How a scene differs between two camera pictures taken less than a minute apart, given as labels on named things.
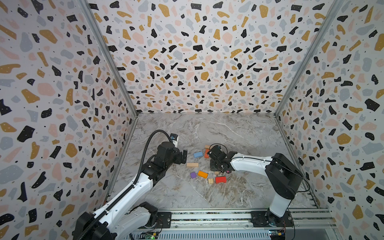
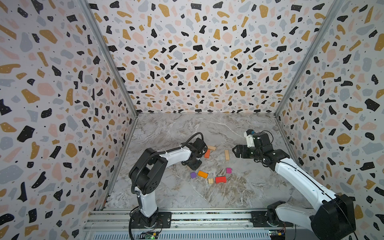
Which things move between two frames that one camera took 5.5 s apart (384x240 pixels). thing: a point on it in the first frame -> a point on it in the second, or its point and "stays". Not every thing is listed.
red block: x=219 y=179 stays
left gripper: x=178 y=159 -> x=195 y=167
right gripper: x=217 y=159 -> x=243 y=150
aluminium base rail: x=309 y=224 stays
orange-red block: x=206 y=155 stays
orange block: x=203 y=174 stays
